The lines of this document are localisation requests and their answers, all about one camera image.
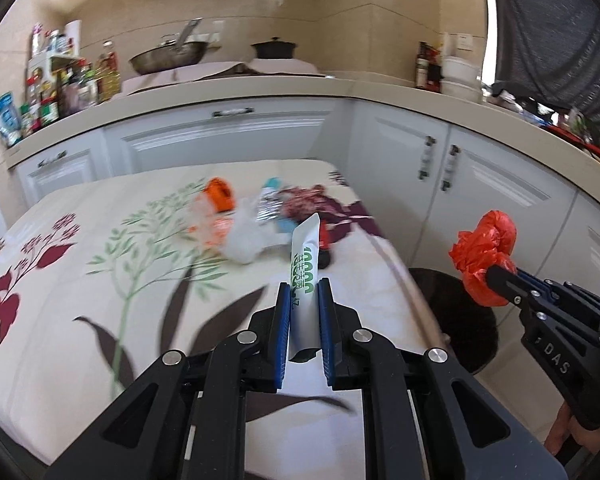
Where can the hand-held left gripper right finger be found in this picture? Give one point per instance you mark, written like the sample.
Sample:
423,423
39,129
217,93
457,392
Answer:
325,330

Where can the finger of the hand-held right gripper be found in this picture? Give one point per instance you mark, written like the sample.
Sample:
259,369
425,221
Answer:
510,287
542,285

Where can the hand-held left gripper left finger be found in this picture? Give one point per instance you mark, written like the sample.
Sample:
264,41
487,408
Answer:
282,330

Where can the red plastic bag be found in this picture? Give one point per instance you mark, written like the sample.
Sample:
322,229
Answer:
485,245

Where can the black trash bin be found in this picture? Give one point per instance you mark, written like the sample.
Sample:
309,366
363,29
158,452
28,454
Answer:
460,320

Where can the white tube with green print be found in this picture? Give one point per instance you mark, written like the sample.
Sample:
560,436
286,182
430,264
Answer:
305,260

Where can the red checked ribbon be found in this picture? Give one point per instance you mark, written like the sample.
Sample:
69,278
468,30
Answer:
302,202

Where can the person's right hand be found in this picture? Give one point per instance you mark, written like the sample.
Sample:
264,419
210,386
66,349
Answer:
566,430

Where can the white crumpled plastic bag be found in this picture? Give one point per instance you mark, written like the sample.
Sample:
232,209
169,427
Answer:
247,237

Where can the clear orange-print plastic bag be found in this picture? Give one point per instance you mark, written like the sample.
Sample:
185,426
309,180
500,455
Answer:
210,227

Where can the silver foil wrapper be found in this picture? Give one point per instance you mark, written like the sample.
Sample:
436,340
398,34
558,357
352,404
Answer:
267,205

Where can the white kitchen cabinet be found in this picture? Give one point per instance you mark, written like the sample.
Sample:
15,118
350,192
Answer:
280,130

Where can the white lidded container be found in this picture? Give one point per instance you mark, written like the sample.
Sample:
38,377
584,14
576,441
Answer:
456,67
461,88

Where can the floral tablecloth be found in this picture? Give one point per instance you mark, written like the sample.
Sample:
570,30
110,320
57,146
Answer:
80,285

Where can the dark glass bottle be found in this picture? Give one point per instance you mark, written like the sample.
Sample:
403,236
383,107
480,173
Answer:
422,67

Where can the dark grey curtain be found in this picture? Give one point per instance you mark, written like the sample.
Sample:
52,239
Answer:
555,35

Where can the pale stove cover cloth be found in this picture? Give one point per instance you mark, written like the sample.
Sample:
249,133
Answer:
200,72

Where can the black pot with lid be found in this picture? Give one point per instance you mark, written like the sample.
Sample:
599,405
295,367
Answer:
275,49

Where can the metal wok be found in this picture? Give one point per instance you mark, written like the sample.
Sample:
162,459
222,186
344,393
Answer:
167,57

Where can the group of condiment bottles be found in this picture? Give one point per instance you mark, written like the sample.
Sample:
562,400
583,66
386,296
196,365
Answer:
75,85

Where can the blue snack packet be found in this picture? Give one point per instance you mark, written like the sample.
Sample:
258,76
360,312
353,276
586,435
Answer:
6,120

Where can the paper towel roll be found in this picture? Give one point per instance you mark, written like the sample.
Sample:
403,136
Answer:
73,36

